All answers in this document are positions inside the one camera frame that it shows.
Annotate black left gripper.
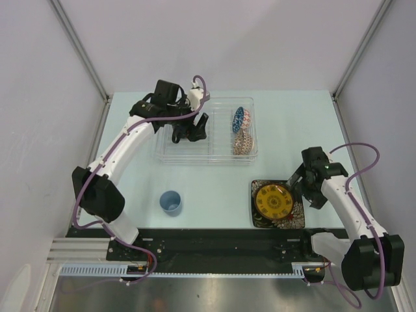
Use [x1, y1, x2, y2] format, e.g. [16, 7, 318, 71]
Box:
[166, 95, 208, 142]

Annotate yellow round plate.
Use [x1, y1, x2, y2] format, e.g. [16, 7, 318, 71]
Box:
[254, 183, 294, 220]

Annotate black yellow square plate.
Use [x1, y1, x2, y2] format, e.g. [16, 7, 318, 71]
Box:
[251, 179, 306, 229]

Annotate blue triangle pattern bowl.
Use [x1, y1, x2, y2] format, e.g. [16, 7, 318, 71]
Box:
[232, 107, 252, 133]

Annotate brown lattice pattern bowl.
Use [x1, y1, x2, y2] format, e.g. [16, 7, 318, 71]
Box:
[233, 129, 254, 155]

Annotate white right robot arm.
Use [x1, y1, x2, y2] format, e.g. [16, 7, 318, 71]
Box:
[288, 147, 405, 291]

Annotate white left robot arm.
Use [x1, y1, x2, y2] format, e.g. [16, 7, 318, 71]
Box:
[71, 75, 210, 260]

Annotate light blue cup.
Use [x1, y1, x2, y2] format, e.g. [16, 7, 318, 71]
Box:
[159, 190, 182, 216]

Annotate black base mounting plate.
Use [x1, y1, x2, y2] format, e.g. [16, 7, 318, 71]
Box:
[64, 227, 381, 265]

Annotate white wire dish rack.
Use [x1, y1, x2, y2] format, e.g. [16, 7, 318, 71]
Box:
[155, 97, 258, 165]

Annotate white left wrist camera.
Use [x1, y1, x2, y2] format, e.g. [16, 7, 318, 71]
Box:
[187, 83, 211, 111]

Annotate white slotted cable duct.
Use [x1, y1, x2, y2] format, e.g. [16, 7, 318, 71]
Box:
[60, 264, 148, 278]

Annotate aluminium frame rail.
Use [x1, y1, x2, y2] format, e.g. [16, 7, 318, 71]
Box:
[47, 0, 110, 101]

